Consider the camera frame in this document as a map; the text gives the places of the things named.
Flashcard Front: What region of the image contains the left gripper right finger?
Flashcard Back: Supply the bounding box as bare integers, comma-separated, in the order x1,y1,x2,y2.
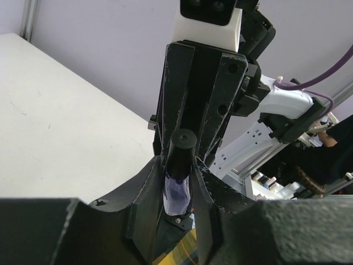
191,158,352,264

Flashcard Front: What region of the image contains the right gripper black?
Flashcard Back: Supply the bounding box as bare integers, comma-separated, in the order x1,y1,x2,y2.
150,41,248,161

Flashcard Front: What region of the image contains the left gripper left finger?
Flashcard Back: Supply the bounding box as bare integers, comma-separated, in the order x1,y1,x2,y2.
1,156,162,264

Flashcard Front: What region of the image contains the purple nail polish bottle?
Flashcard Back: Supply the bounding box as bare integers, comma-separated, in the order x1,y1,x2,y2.
163,173,191,216

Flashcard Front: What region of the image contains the yellow plaid sleeve forearm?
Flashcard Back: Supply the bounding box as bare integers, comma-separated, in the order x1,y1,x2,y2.
153,229,199,265

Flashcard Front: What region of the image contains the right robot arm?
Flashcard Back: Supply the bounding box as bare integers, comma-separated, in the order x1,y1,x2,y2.
150,1,325,178

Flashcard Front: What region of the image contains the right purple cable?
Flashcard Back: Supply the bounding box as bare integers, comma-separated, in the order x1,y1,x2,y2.
275,44,353,111

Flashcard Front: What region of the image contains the right aluminium frame post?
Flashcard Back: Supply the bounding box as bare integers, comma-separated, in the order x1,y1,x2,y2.
228,79,353,199

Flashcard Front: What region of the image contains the aluminium frame post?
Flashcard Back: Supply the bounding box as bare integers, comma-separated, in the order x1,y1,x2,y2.
228,79,353,199
20,0,40,43

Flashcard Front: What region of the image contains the left aluminium frame post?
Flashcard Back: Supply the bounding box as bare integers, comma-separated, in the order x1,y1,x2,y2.
20,0,40,43

